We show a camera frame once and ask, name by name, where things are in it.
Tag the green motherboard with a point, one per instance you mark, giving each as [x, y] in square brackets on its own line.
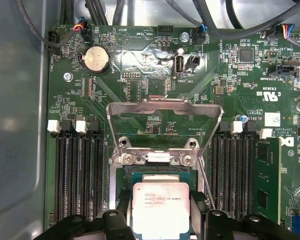
[110, 87]

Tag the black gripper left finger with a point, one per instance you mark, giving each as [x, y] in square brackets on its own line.
[110, 225]

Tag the internal USB port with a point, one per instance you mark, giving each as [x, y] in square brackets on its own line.
[179, 64]

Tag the silver CPU chip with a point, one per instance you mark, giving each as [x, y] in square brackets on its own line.
[160, 212]

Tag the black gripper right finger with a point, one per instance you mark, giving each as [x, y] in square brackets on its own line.
[220, 225]

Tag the green RAM stick black chips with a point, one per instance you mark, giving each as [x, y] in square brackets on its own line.
[267, 175]

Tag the black grey PC case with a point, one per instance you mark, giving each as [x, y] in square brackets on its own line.
[15, 100]

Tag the metal socket cover frame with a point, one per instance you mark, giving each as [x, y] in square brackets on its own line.
[165, 106]

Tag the round coin cell battery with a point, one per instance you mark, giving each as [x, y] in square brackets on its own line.
[97, 58]

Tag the black RAM slot white clips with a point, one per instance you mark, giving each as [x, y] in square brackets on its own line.
[84, 175]
[60, 175]
[228, 175]

